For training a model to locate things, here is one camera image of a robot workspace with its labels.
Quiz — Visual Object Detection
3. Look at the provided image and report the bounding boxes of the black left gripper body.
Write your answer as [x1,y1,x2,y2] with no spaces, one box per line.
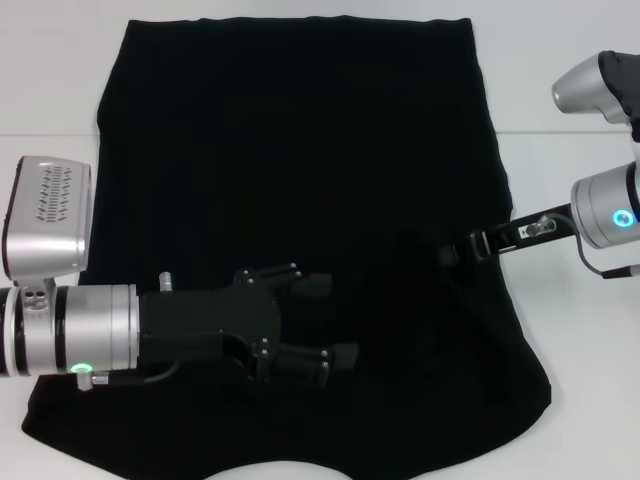
[137,269,284,382]

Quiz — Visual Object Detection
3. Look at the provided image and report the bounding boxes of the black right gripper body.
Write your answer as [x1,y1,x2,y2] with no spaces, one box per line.
[469,200,577,262]

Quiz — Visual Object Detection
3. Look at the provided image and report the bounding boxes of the black t-shirt with FREE print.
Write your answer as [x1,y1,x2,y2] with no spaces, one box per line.
[20,17,554,480]

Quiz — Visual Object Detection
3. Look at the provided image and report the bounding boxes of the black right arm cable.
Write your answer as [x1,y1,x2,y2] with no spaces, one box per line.
[542,213,640,280]

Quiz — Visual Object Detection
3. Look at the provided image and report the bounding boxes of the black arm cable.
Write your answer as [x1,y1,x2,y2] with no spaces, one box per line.
[77,359,181,390]
[542,213,640,280]

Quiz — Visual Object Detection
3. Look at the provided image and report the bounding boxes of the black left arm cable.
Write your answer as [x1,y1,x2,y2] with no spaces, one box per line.
[77,359,181,390]

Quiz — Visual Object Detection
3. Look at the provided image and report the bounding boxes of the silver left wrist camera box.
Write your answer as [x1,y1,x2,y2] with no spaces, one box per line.
[2,155,94,289]

